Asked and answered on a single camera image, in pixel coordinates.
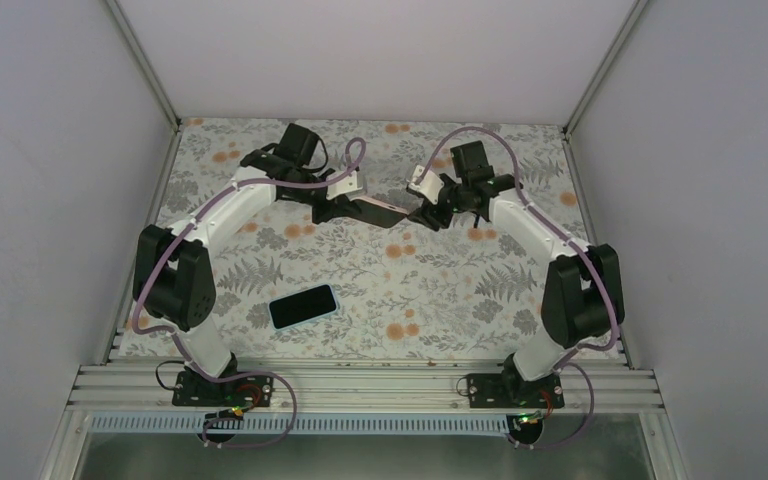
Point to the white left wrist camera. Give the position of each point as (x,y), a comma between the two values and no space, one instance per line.
(352,187)

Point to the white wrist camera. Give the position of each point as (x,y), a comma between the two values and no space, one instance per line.
(425,184)
(352,187)

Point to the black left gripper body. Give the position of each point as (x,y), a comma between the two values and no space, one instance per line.
(333,210)

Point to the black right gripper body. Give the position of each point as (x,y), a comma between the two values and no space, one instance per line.
(433,215)

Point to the pink phone case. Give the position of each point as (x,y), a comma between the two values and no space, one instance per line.
(384,201)

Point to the floral patterned table mat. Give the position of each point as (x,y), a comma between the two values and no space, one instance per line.
(466,292)

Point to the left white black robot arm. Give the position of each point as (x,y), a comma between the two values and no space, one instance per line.
(173,284)

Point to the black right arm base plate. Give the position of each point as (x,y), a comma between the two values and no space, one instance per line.
(493,391)

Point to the black phone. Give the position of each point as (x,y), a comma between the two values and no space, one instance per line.
(377,212)
(303,306)

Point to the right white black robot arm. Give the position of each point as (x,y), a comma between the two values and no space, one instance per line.
(582,306)

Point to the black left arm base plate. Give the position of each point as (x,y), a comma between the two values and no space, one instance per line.
(191,389)

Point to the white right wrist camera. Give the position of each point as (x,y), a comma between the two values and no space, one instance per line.
(425,184)

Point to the aluminium mounting rail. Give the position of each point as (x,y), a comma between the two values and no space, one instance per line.
(400,387)

